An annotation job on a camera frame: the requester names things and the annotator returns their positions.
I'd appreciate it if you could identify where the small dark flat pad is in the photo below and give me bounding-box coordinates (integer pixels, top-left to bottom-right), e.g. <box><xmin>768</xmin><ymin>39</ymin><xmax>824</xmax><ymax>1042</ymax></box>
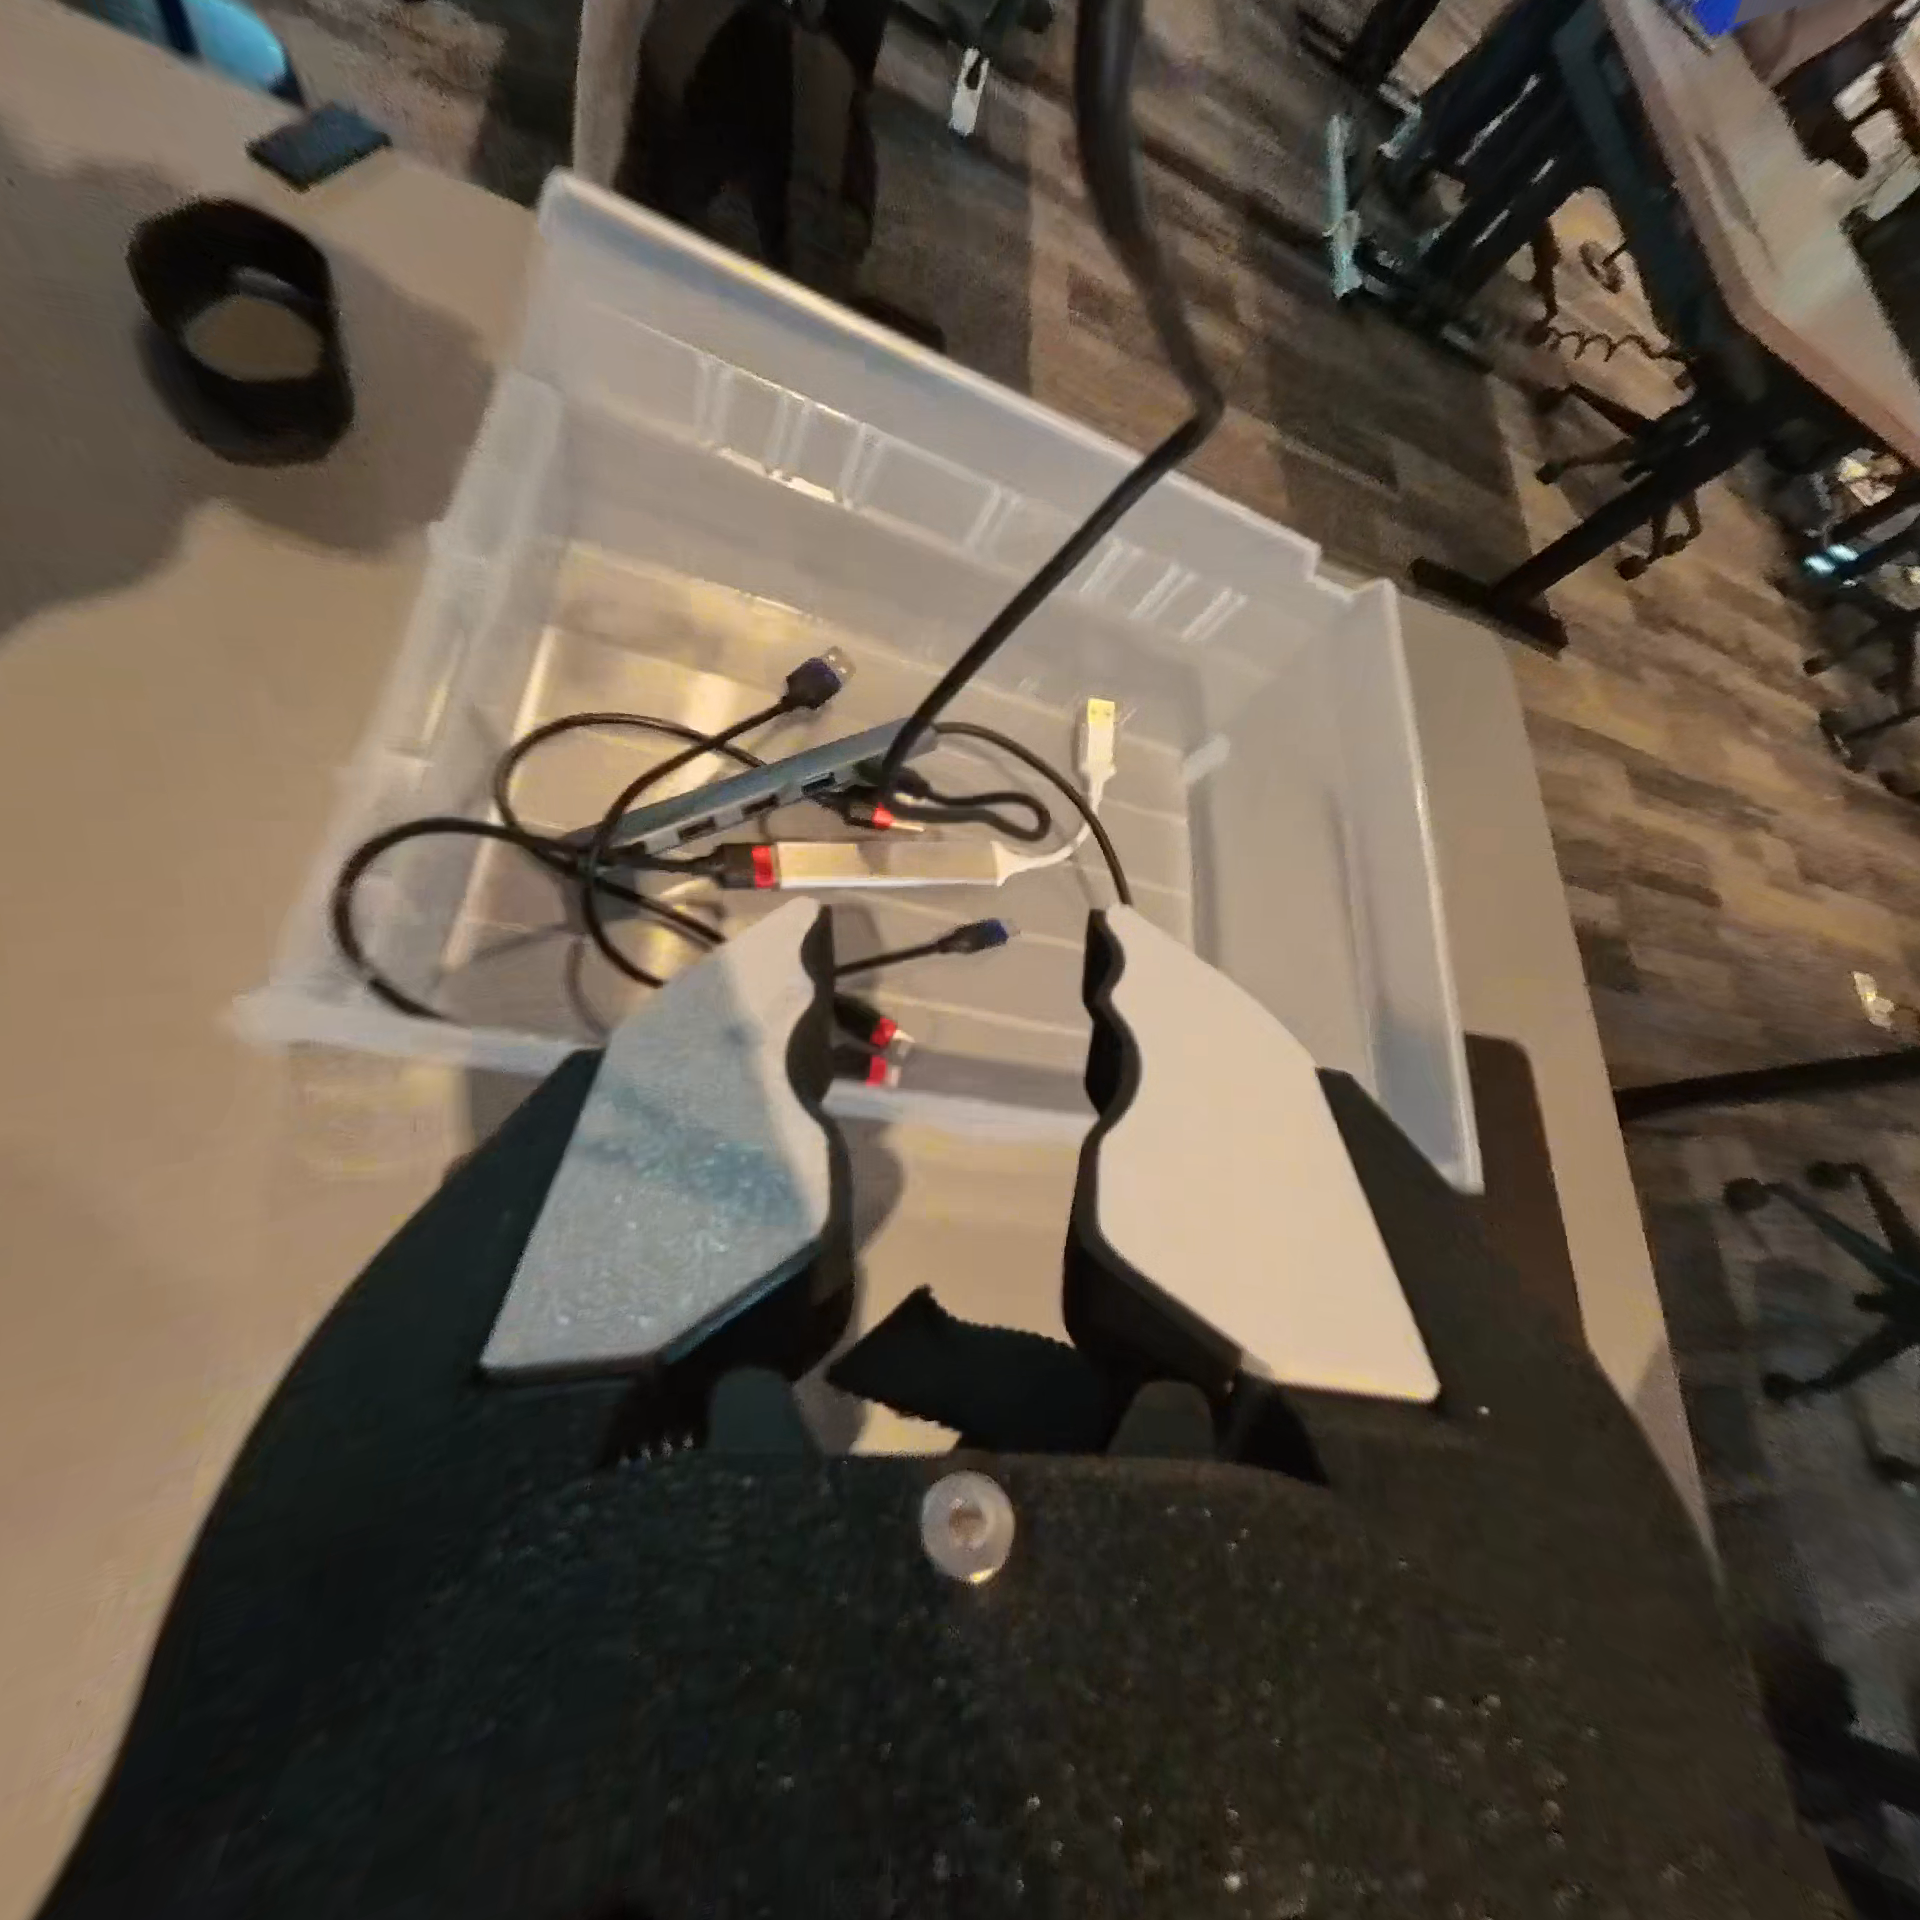
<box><xmin>247</xmin><ymin>103</ymin><xmax>396</xmax><ymax>193</ymax></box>

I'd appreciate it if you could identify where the black ring cup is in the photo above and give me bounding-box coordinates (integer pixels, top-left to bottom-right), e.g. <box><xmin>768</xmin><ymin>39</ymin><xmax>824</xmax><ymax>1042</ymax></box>
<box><xmin>129</xmin><ymin>200</ymin><xmax>358</xmax><ymax>456</ymax></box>

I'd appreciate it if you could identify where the clear plastic organizer box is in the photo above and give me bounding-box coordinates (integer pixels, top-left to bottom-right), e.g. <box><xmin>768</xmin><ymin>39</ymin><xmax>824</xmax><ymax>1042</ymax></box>
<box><xmin>231</xmin><ymin>167</ymin><xmax>1488</xmax><ymax>1193</ymax></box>

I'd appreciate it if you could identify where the black cable with blue plugs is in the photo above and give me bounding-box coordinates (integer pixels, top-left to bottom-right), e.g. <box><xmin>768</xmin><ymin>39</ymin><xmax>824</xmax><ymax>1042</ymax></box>
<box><xmin>497</xmin><ymin>643</ymin><xmax>1024</xmax><ymax>985</ymax></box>

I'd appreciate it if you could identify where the silver usb hub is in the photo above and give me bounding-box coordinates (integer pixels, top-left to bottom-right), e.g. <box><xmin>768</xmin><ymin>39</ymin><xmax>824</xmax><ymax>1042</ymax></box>
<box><xmin>768</xmin><ymin>693</ymin><xmax>1127</xmax><ymax>896</ymax></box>

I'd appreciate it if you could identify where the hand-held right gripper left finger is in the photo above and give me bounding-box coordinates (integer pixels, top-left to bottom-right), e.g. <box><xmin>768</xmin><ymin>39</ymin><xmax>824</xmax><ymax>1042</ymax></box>
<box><xmin>479</xmin><ymin>896</ymin><xmax>860</xmax><ymax>1449</ymax></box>

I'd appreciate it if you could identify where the wood top office desk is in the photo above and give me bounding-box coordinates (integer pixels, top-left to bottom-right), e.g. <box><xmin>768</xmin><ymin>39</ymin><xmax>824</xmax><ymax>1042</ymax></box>
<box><xmin>1411</xmin><ymin>0</ymin><xmax>1920</xmax><ymax>650</ymax></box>

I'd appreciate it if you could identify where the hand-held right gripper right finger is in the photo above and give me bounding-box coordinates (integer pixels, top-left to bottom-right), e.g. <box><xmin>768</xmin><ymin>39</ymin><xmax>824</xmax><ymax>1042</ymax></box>
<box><xmin>1064</xmin><ymin>904</ymin><xmax>1446</xmax><ymax>1455</ymax></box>

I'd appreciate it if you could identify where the black cable with red plugs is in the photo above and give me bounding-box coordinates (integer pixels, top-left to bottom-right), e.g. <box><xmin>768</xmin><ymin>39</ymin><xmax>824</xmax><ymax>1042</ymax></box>
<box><xmin>824</xmin><ymin>723</ymin><xmax>1134</xmax><ymax>1096</ymax></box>
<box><xmin>335</xmin><ymin>817</ymin><xmax>916</xmax><ymax>1053</ymax></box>

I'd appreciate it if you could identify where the black office chair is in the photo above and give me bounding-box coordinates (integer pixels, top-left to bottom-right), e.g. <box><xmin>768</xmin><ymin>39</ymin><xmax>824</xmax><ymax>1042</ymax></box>
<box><xmin>576</xmin><ymin>0</ymin><xmax>1051</xmax><ymax>351</ymax></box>
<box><xmin>1721</xmin><ymin>1159</ymin><xmax>1920</xmax><ymax>1405</ymax></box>

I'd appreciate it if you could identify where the grey usb hub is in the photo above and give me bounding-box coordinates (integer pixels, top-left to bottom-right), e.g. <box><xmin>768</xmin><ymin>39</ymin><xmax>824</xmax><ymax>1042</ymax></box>
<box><xmin>558</xmin><ymin>0</ymin><xmax>1230</xmax><ymax>864</ymax></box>

